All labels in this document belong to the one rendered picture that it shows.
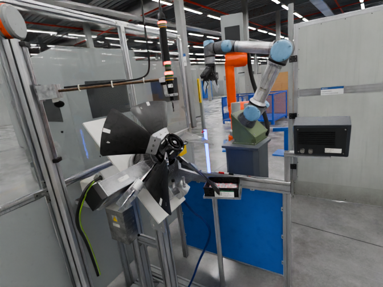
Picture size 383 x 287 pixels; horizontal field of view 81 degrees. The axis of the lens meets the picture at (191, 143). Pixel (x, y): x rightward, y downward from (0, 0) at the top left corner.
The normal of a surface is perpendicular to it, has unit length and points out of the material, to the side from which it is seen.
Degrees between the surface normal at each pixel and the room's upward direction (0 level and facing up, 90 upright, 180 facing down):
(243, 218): 90
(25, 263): 90
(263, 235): 90
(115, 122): 74
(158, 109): 38
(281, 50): 90
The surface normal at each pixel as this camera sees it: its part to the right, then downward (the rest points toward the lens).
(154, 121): -0.09, -0.49
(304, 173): -0.50, 0.27
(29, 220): 0.86, 0.04
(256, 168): 0.15, 0.23
